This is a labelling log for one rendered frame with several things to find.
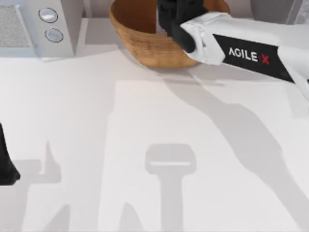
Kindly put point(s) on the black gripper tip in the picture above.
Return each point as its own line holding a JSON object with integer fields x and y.
{"x": 6, "y": 166}

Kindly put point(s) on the pale microwave oven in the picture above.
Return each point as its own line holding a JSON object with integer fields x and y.
{"x": 68, "y": 29}

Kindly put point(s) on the round grey microwave knob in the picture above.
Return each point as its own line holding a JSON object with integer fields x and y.
{"x": 54, "y": 34}
{"x": 48, "y": 15}

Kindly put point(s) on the wooden basket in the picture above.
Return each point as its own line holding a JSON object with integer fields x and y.
{"x": 154, "y": 49}

